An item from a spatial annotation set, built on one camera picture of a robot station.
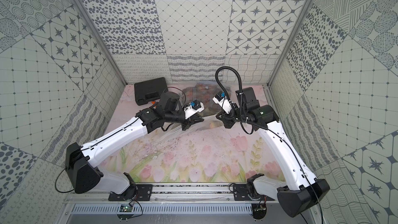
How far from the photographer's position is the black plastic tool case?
108 centimetres

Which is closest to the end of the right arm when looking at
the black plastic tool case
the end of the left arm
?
the end of the left arm

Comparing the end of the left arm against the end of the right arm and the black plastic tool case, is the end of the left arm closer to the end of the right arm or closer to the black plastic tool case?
the end of the right arm
